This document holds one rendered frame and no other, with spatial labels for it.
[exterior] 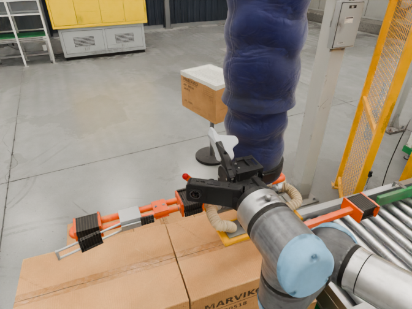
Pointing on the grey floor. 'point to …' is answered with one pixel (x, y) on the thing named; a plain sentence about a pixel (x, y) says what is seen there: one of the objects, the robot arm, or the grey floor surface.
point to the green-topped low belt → (8, 40)
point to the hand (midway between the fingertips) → (206, 155)
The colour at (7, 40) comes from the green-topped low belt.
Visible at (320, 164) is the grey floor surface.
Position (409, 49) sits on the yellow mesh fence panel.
